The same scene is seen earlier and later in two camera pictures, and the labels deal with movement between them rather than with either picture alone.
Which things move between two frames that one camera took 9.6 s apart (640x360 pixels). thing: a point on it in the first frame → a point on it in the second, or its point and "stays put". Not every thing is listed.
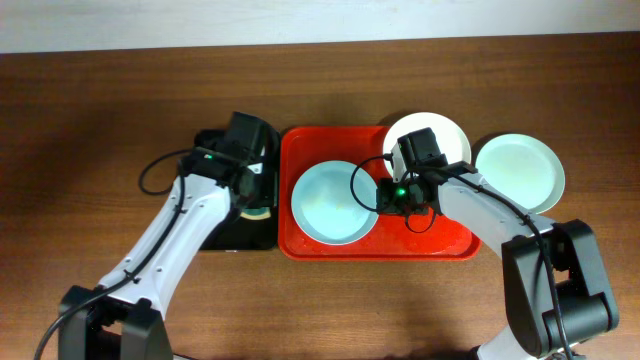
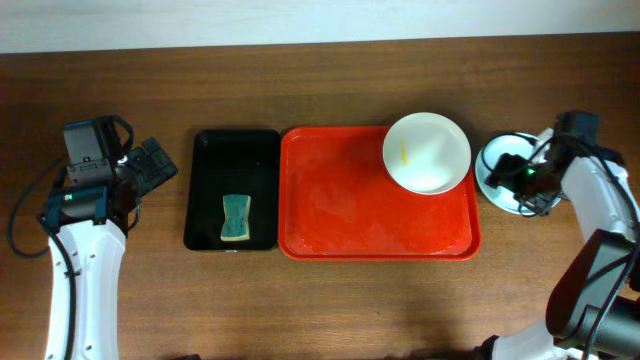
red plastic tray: x=390 y=237 stays put
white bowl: x=450 y=138 stays put
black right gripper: x=384 y=202 → x=502 y=177
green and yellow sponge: x=256 y=213 → x=236 y=222
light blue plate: x=335 y=202 → x=517 y=143
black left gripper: x=270 y=195 → x=154 y=176
